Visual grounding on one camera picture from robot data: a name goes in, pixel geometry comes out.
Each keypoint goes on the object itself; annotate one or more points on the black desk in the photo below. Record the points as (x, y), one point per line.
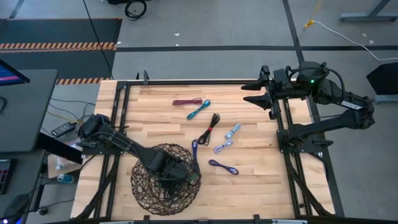
(28, 109)

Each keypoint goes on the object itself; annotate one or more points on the blue bottle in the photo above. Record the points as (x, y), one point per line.
(66, 178)

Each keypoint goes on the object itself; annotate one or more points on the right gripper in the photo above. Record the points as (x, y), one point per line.
(283, 85)

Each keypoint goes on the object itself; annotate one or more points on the computer monitor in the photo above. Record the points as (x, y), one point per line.
(9, 76)

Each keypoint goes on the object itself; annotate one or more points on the black table frame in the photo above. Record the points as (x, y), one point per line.
(186, 82)

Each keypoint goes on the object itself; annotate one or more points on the clear plastic bag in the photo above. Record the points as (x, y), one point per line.
(62, 163)

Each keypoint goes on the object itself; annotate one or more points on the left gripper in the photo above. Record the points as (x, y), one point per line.
(169, 169)

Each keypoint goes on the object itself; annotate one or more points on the grey table leg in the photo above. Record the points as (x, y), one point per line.
(367, 15)

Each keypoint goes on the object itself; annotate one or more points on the keyboard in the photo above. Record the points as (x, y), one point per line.
(3, 177)

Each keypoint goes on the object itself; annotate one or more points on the black floor stand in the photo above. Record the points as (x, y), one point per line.
(385, 81)

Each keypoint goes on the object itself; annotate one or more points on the black power adapter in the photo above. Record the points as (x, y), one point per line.
(63, 129)

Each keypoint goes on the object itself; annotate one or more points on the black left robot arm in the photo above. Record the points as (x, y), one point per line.
(124, 143)

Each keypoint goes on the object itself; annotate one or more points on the black hazard-striped floor mat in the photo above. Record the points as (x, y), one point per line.
(62, 31)

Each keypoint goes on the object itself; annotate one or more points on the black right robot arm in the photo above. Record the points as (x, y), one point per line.
(329, 123)

